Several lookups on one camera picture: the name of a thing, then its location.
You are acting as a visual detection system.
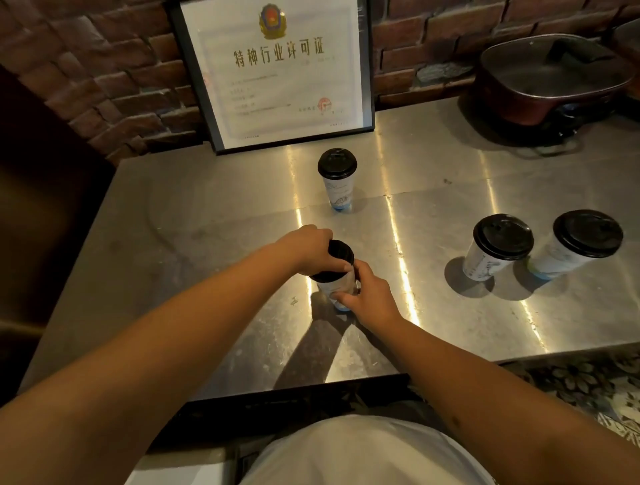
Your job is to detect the person's right hand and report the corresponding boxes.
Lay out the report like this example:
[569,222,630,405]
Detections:
[330,259,406,333]

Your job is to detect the person's left hand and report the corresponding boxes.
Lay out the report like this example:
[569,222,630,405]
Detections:
[277,225,352,276]

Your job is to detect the black plastic cup lid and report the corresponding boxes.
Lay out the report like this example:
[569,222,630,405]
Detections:
[309,239,356,283]

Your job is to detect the person's left forearm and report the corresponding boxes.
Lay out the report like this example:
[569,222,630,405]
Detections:
[0,244,301,485]

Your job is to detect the person's right forearm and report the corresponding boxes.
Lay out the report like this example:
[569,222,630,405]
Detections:
[369,315,640,485]

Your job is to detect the white lidded paper cup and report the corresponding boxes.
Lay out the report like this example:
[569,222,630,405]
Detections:
[462,213,535,282]
[526,209,624,281]
[317,148,358,212]

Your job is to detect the person's white shirt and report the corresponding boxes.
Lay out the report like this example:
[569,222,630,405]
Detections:
[239,415,497,485]

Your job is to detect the black framed certificate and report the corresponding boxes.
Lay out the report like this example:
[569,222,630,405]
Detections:
[166,0,376,156]

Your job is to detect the dark red electric pot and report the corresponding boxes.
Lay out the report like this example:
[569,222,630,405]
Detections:
[474,34,637,146]

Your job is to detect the glass pot lid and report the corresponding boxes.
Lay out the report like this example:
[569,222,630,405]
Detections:
[479,34,637,100]

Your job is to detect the dark wooden cabinet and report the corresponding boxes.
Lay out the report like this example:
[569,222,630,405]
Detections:
[0,65,117,406]

